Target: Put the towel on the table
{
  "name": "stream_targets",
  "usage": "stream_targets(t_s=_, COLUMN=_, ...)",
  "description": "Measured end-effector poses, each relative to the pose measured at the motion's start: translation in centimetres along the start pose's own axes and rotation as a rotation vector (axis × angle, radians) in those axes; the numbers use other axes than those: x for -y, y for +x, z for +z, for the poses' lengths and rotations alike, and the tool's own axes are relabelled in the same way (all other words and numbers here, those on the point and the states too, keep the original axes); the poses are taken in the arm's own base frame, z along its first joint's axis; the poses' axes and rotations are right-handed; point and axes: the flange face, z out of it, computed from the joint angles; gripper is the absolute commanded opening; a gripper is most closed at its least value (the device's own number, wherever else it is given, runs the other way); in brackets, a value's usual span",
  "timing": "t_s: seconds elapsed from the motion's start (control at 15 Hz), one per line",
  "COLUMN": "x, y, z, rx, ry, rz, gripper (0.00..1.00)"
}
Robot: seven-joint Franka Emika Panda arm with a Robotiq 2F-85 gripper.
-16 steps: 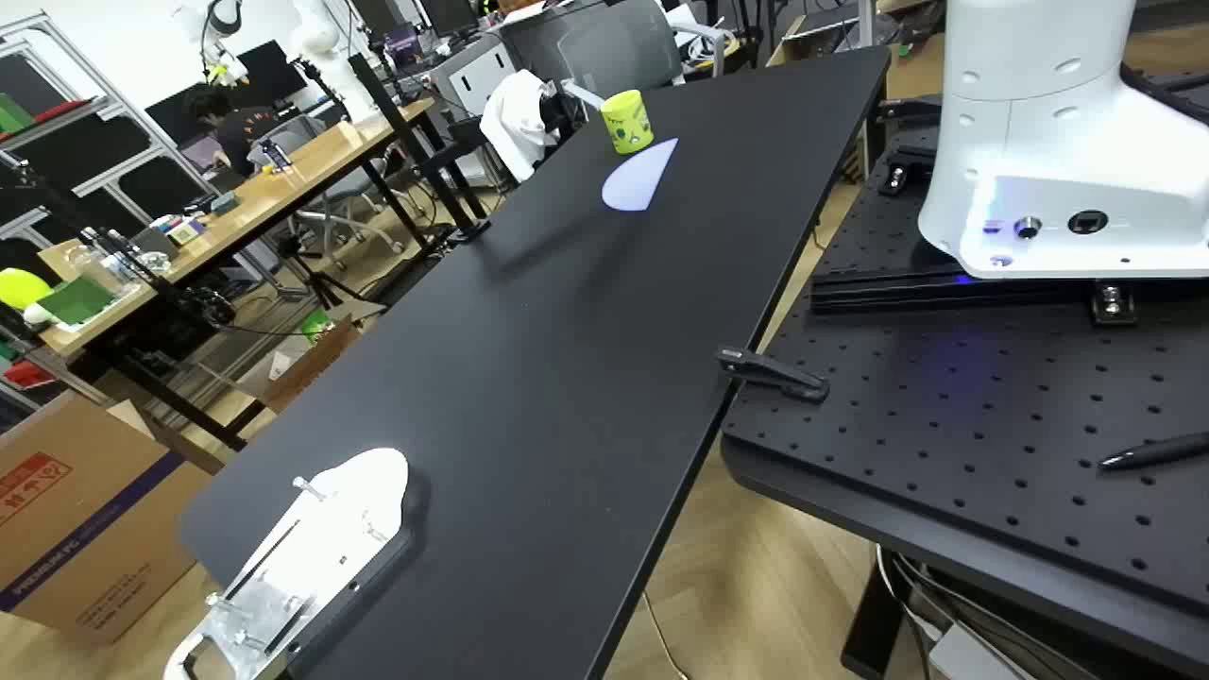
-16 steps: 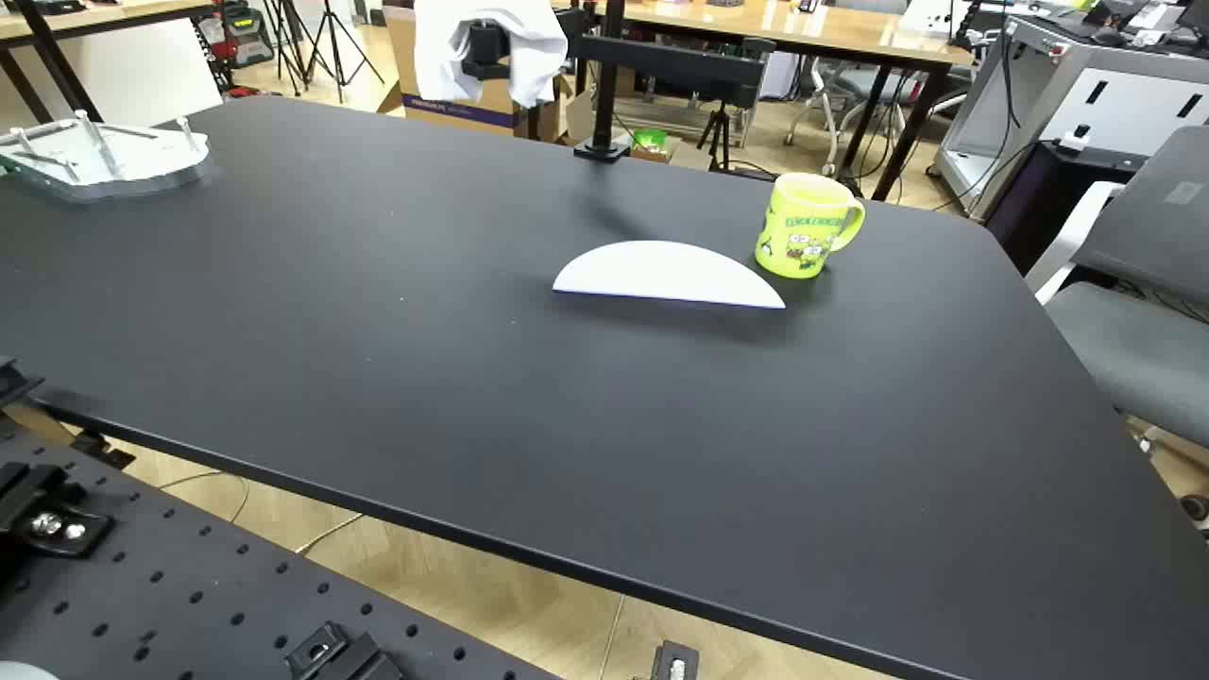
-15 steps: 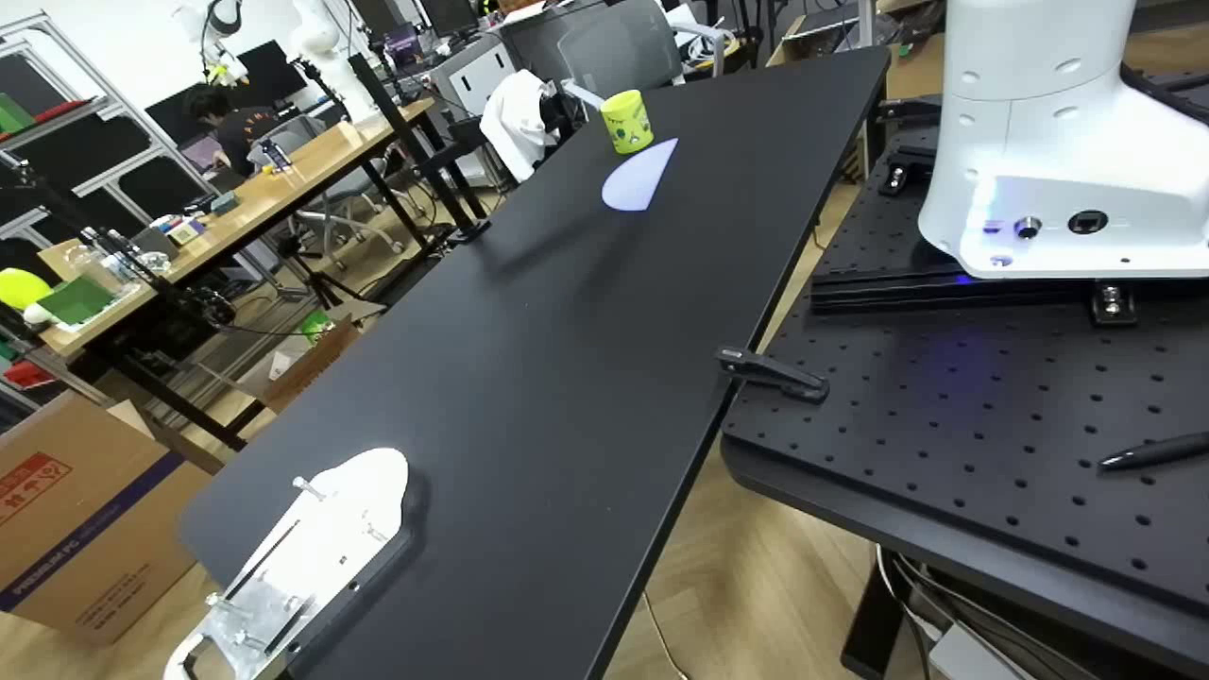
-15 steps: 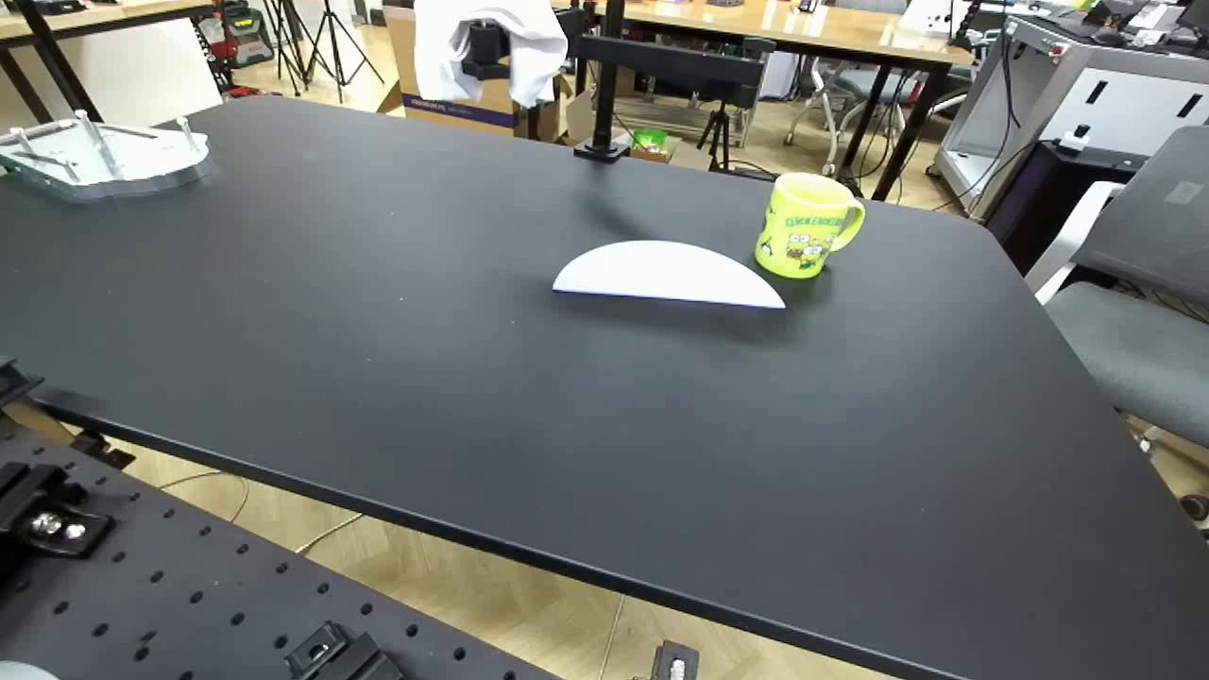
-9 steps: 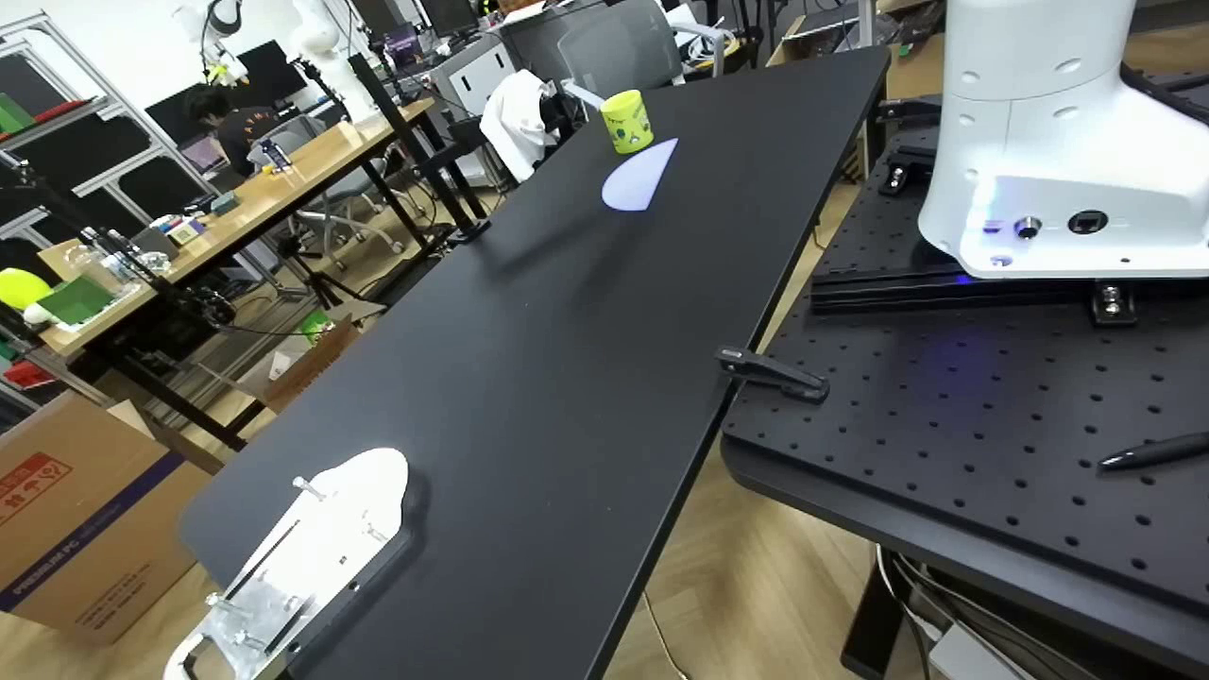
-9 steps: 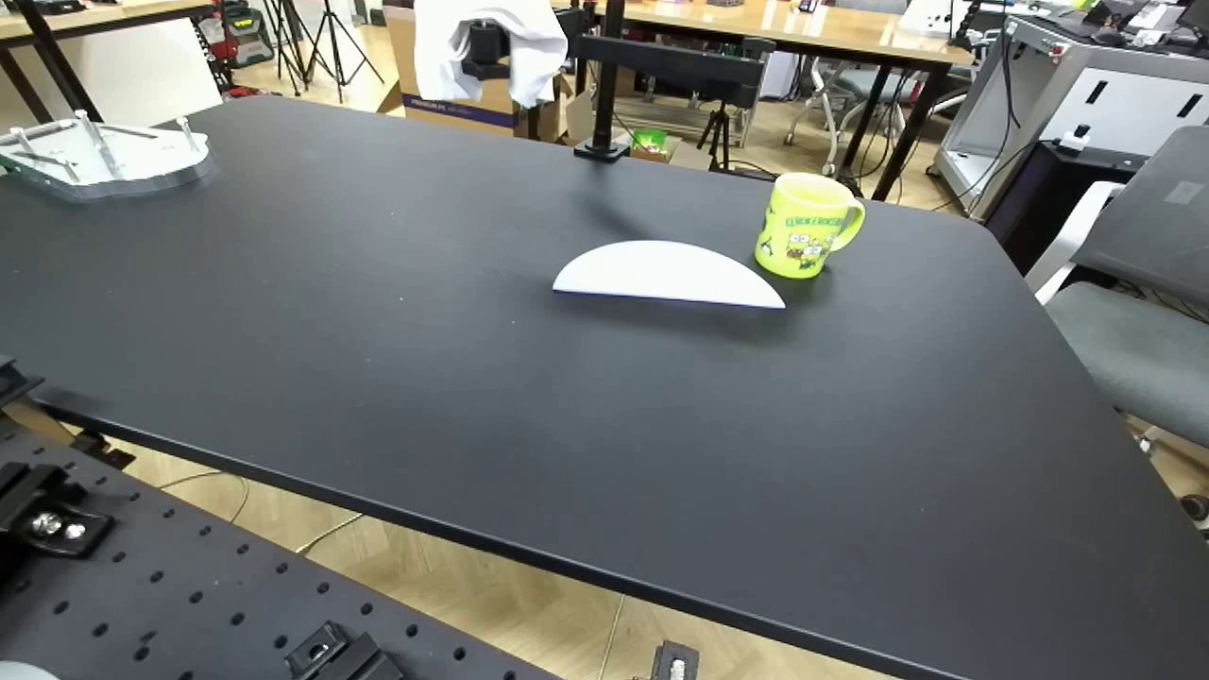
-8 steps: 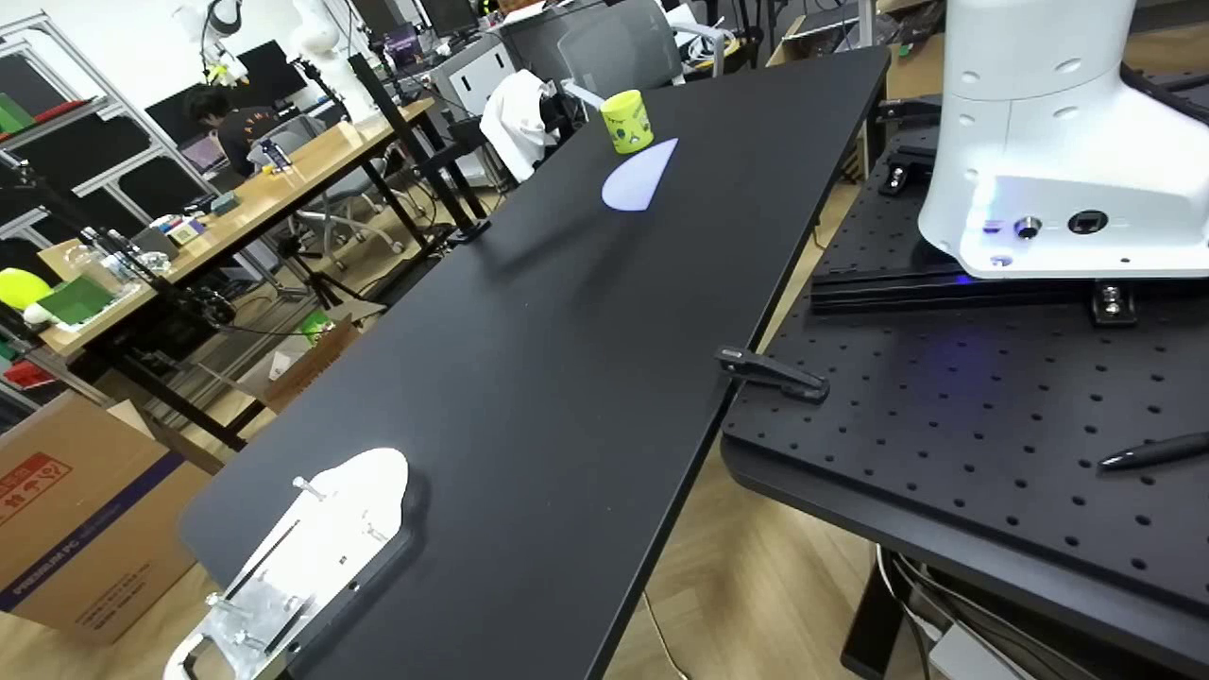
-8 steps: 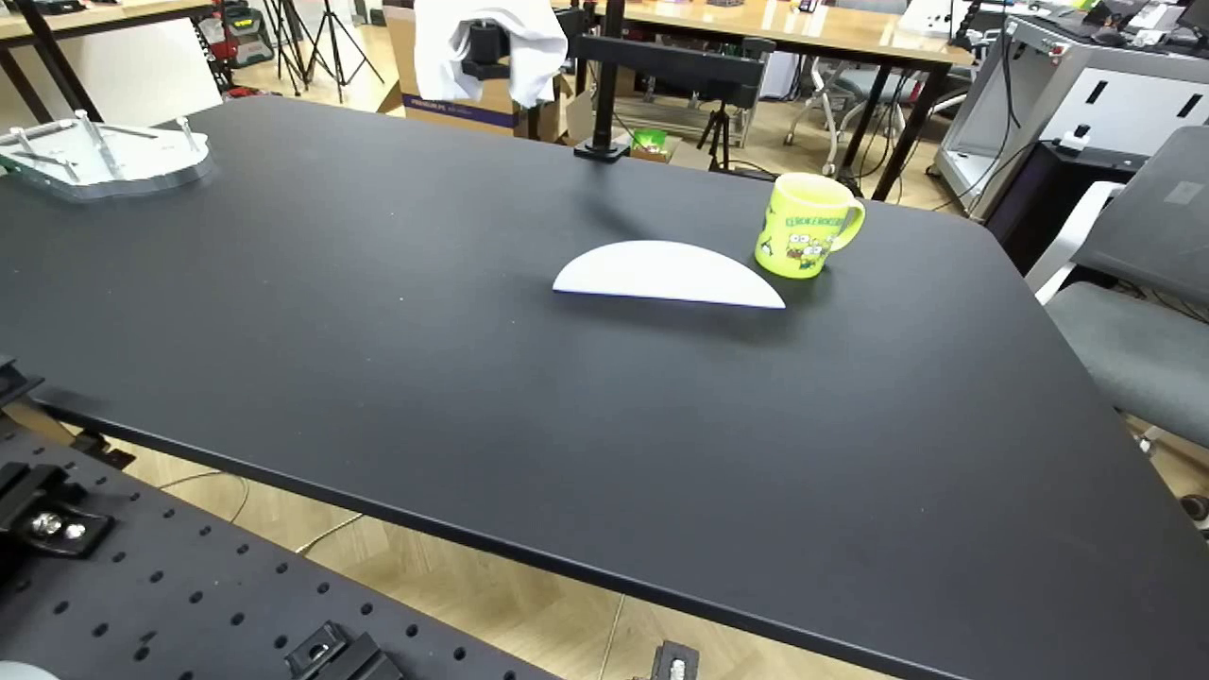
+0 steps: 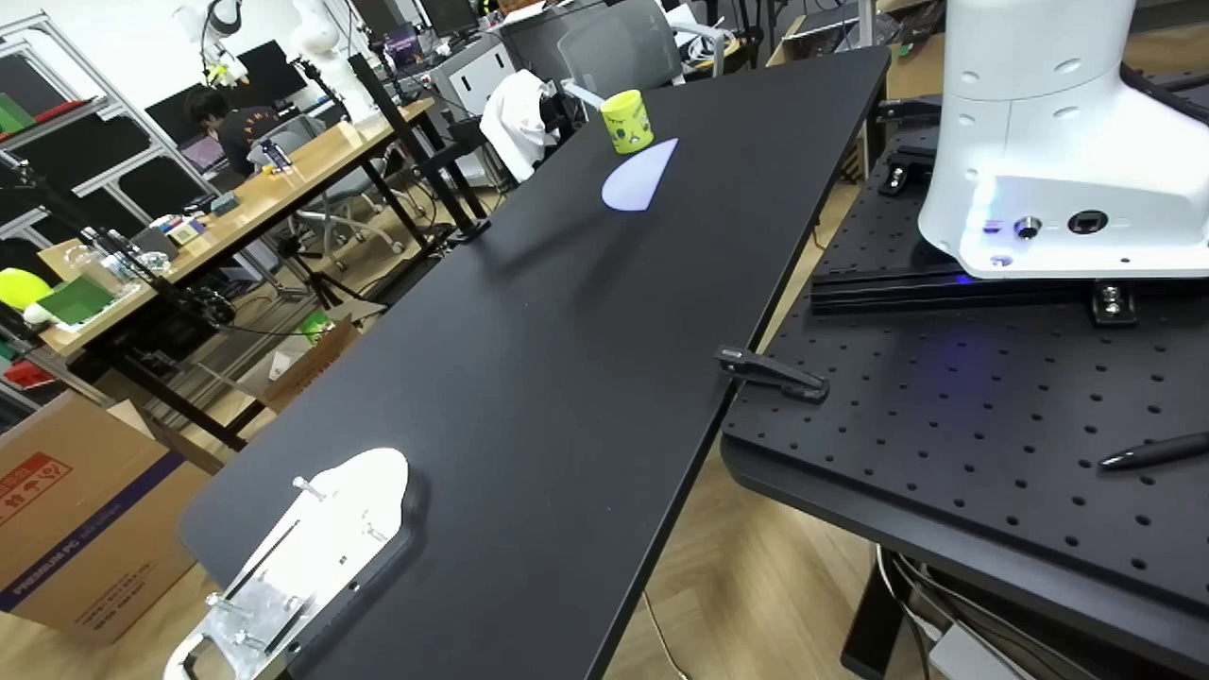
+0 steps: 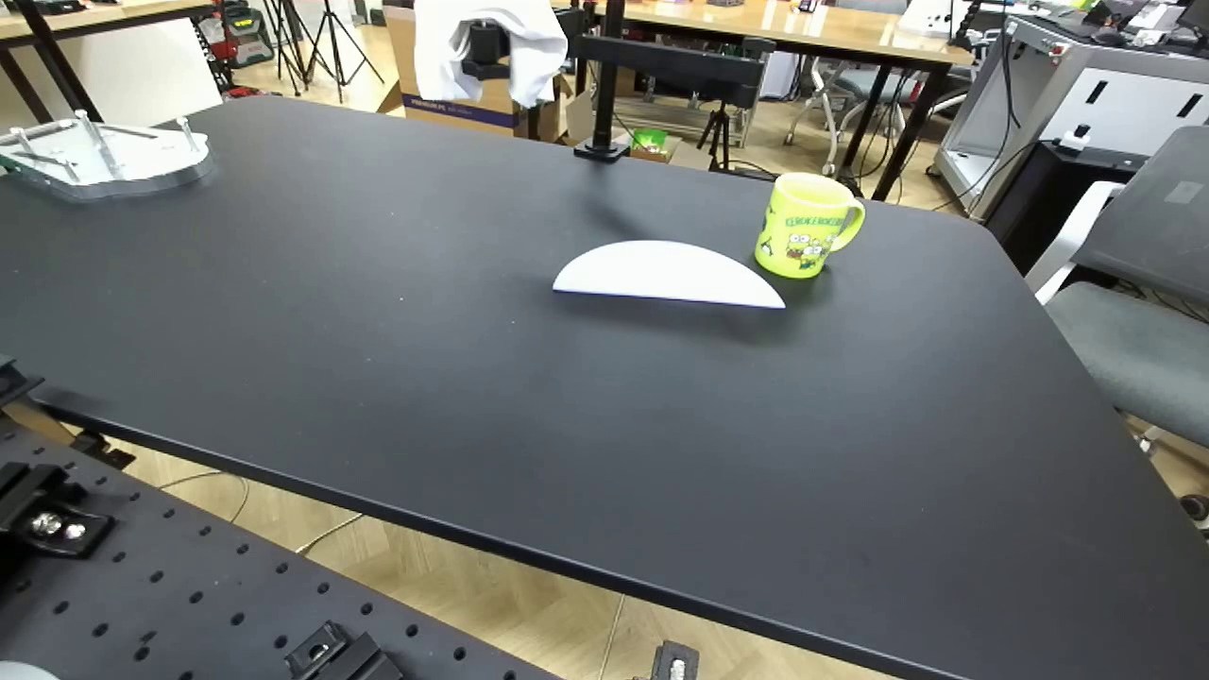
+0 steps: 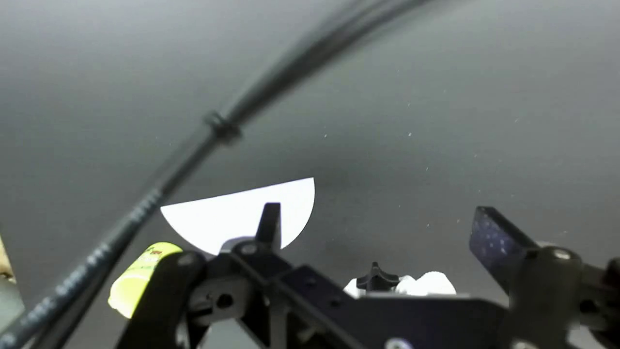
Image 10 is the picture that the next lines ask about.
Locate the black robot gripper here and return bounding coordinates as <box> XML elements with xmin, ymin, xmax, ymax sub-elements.
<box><xmin>455</xmin><ymin>18</ymin><xmax>512</xmax><ymax>80</ymax></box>

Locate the white cloth towel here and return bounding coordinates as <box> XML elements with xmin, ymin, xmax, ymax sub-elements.
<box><xmin>411</xmin><ymin>0</ymin><xmax>569</xmax><ymax>112</ymax></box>

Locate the brown cardboard box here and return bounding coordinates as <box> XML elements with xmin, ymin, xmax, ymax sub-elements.
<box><xmin>380</xmin><ymin>5</ymin><xmax>575</xmax><ymax>143</ymax></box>

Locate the tall black tripod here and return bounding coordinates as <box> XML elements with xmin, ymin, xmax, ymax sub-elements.
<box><xmin>268</xmin><ymin>0</ymin><xmax>390</xmax><ymax>105</ymax></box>

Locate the small green object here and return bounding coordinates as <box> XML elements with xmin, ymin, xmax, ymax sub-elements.
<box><xmin>627</xmin><ymin>121</ymin><xmax>680</xmax><ymax>162</ymax></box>

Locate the small black tripod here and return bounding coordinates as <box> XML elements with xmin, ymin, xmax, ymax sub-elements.
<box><xmin>695</xmin><ymin>97</ymin><xmax>746</xmax><ymax>178</ymax></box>

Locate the white half-round plate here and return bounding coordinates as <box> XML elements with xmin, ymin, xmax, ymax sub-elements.
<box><xmin>546</xmin><ymin>237</ymin><xmax>789</xmax><ymax>314</ymax></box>

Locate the wooden table with black legs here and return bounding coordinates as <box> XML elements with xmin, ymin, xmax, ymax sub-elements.
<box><xmin>619</xmin><ymin>0</ymin><xmax>976</xmax><ymax>203</ymax></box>

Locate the white board panel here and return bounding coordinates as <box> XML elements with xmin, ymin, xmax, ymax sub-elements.
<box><xmin>56</xmin><ymin>15</ymin><xmax>229</xmax><ymax>131</ymax></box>

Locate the yellow-green ceramic mug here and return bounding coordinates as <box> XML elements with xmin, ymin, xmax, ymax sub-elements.
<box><xmin>750</xmin><ymin>170</ymin><xmax>867</xmax><ymax>285</ymax></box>

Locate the wooden desk with black leg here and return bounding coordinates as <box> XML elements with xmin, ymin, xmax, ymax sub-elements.
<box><xmin>0</xmin><ymin>0</ymin><xmax>220</xmax><ymax>125</ymax></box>

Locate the gray metal cabinet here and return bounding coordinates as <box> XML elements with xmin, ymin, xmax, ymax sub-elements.
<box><xmin>934</xmin><ymin>15</ymin><xmax>1209</xmax><ymax>221</ymax></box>

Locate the black perforated mounting board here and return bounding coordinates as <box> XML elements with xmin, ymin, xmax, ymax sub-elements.
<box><xmin>0</xmin><ymin>425</ymin><xmax>560</xmax><ymax>680</ymax></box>

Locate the black clamp with silver bolts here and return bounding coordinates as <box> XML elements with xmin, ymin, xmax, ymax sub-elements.
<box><xmin>0</xmin><ymin>459</ymin><xmax>118</xmax><ymax>558</ymax></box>

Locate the small silver metal fitting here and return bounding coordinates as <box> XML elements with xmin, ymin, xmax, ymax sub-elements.
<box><xmin>646</xmin><ymin>639</ymin><xmax>704</xmax><ymax>680</ymax></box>

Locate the gray office chair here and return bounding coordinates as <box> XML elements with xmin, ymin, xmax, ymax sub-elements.
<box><xmin>1023</xmin><ymin>121</ymin><xmax>1209</xmax><ymax>520</ymax></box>

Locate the black camera stand pole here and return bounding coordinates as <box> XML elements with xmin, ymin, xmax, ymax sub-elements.
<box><xmin>569</xmin><ymin>0</ymin><xmax>636</xmax><ymax>167</ymax></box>

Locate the black mounting bracket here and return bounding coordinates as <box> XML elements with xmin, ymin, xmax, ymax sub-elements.
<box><xmin>282</xmin><ymin>621</ymin><xmax>411</xmax><ymax>680</ymax></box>

